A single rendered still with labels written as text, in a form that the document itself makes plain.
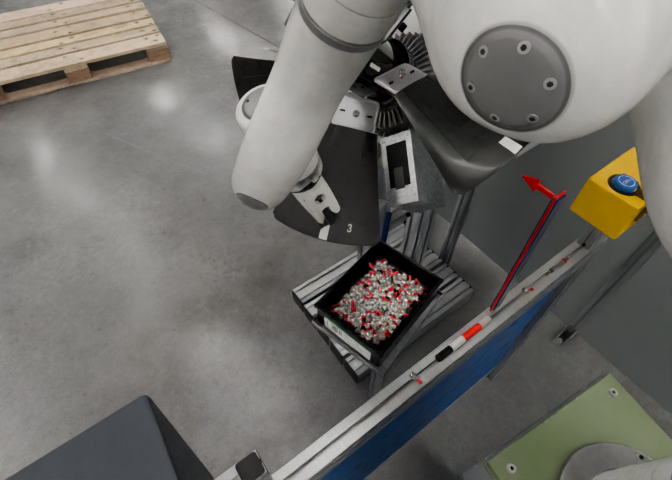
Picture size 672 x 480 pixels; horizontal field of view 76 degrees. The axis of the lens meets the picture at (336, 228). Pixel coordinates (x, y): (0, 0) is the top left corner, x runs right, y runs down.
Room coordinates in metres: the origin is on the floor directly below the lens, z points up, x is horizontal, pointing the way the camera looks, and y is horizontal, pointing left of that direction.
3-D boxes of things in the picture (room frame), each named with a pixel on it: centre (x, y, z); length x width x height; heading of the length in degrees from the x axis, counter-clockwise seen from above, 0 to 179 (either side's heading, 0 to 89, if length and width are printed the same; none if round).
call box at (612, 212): (0.59, -0.56, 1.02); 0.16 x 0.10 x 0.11; 126
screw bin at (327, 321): (0.45, -0.09, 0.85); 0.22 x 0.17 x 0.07; 140
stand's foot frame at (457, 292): (0.93, -0.20, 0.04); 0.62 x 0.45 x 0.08; 126
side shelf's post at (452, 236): (1.12, -0.49, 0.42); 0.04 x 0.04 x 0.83; 36
